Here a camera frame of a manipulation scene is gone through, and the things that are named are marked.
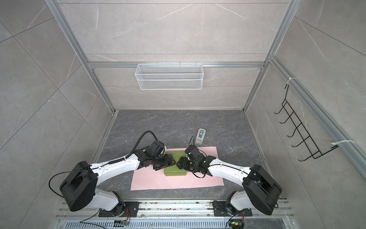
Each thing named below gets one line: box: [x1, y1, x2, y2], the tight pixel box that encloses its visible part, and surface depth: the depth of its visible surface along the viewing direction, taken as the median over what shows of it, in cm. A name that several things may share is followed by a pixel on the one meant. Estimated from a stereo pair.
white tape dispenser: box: [195, 127, 206, 146], surface depth 102 cm
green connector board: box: [228, 218, 244, 229], surface depth 72 cm
